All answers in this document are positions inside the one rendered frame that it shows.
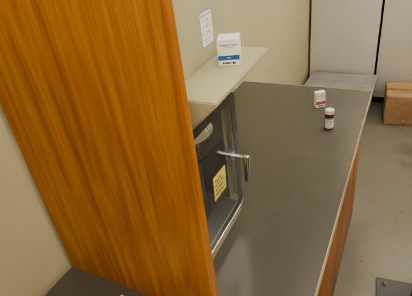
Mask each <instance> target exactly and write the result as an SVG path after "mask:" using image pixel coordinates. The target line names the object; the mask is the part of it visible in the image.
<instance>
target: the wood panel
mask: <svg viewBox="0 0 412 296"><path fill-rule="evenodd" d="M0 104H1V107H2V109H3V111H4V113H5V115H6V118H7V120H8V122H9V124H10V127H11V129H12V132H13V134H14V136H15V138H16V140H17V143H18V145H19V147H20V149H21V152H22V154H23V156H24V158H25V161H26V163H27V165H28V167H29V170H30V172H31V175H32V177H33V178H34V181H35V183H36V186H37V188H38V190H39V192H40V194H41V197H42V199H43V201H44V204H45V206H46V208H47V210H48V213H49V215H50V217H51V220H52V221H53V224H54V226H55V229H56V231H57V233H58V235H59V237H60V240H61V242H62V244H63V246H64V249H65V251H66V253H67V256H68V258H69V260H70V262H71V264H72V266H73V267H76V268H79V269H81V270H84V271H87V272H89V273H92V274H94V275H97V276H100V277H102V278H105V279H107V280H110V281H113V282H115V283H118V284H121V285H123V286H126V287H128V288H131V289H134V290H136V291H139V292H141V293H144V294H147V295H149V296H218V288H217V284H216V276H215V269H214V264H213V257H212V249H211V245H210V237H209V233H208V225H207V218H206V214H205V206H204V198H203V194H202V186H201V182H200V175H199V167H198V163H197V155H196V147H195V143H194V136H193V129H192V124H191V116H190V112H189V104H188V97H187V92H186V85H185V78H184V73H183V65H182V61H181V53H180V46H179V41H178V34H177V27H176V22H175V14H174V7H173V2H172V0H0Z"/></svg>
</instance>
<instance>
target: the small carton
mask: <svg viewBox="0 0 412 296"><path fill-rule="evenodd" d="M216 47H217V53H218V64H219V66H235V65H241V60H242V51H241V41H240V33H239V32H235V33H226V34H218V37H217V40H216Z"/></svg>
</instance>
